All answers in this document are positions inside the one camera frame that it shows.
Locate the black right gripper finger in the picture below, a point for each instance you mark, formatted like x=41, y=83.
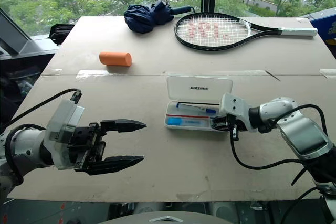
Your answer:
x=218, y=124

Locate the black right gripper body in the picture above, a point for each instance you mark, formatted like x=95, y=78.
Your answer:
x=231, y=124

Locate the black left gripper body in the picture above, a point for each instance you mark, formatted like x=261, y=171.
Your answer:
x=84, y=142

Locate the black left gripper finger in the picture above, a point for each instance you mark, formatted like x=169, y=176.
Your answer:
x=118, y=162
x=126, y=125

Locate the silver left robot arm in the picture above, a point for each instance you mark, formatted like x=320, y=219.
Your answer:
x=25, y=146

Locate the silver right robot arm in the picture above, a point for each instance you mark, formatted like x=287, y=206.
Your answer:
x=296, y=127

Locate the white marker with blue cap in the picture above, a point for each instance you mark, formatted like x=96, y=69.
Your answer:
x=195, y=107

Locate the white pencil case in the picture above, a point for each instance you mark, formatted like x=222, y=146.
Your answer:
x=195, y=103

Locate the red marker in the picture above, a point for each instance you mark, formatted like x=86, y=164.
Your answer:
x=187, y=116

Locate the clear tape strip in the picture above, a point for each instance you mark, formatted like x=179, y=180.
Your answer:
x=90, y=74
x=328, y=72

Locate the orange foam cylinder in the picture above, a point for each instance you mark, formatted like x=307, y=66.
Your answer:
x=115, y=58

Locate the grey rounded robot body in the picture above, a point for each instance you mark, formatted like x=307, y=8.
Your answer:
x=168, y=217

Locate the black and white tennis racket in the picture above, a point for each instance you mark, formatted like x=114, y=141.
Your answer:
x=215, y=31

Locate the navy blue folded umbrella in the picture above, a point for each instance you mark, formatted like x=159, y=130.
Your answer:
x=151, y=15

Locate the blue box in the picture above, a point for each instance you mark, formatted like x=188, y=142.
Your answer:
x=325, y=27

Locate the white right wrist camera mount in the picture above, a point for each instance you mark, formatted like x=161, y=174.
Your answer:
x=236, y=108

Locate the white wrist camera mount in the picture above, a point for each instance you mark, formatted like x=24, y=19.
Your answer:
x=236, y=108
x=64, y=119

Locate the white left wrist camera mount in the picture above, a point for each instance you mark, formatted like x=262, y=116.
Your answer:
x=64, y=119

